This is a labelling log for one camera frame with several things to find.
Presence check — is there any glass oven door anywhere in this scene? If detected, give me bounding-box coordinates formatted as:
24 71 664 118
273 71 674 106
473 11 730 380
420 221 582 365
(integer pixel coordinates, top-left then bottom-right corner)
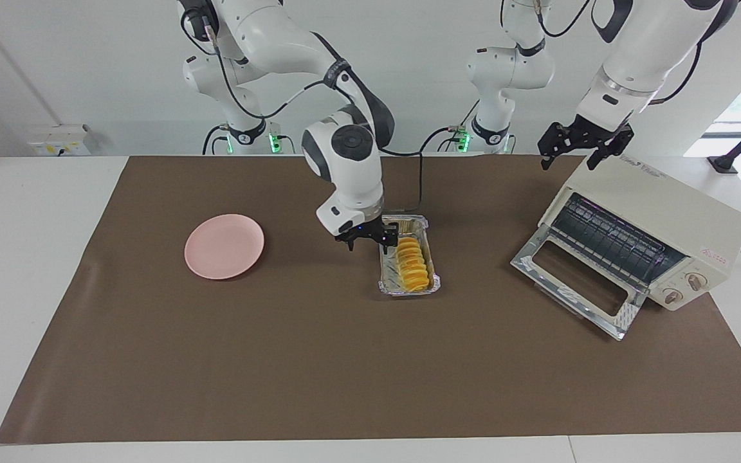
511 235 649 341

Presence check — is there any white wall socket box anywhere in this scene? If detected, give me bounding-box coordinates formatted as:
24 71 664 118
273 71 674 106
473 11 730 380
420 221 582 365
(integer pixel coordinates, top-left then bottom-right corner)
28 125 91 156

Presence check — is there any black arm base cable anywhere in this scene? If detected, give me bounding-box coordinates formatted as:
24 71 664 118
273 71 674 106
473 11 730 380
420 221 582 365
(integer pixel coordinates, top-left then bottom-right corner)
202 125 230 155
419 100 474 153

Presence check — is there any sliced bread loaf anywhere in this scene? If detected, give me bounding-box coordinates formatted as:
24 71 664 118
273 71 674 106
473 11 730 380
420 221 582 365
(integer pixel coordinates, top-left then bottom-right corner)
395 237 430 291

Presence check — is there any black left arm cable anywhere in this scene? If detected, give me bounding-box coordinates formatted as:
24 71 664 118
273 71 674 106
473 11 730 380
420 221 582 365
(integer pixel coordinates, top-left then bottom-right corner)
535 0 706 107

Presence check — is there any pink round plate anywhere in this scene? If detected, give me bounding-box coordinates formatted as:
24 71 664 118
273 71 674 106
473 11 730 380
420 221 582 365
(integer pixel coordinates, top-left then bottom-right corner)
184 214 265 280

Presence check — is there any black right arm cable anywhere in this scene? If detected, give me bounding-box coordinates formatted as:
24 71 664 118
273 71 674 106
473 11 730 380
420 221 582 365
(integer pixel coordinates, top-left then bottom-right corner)
181 6 424 216

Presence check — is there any aluminium foil tray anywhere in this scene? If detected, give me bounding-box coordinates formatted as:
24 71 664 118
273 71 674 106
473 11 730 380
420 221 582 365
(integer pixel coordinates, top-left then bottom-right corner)
378 215 441 296

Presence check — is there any brown table mat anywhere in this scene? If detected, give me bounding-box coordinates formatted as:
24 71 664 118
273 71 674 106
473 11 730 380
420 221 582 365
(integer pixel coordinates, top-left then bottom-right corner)
0 154 741 444

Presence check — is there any oven wire rack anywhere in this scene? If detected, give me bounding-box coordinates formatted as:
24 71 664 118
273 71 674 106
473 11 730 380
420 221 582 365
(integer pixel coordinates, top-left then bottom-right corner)
551 193 686 287

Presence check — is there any cream white toaster oven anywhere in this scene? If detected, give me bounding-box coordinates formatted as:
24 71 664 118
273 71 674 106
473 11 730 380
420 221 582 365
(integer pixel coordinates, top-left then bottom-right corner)
538 154 741 313

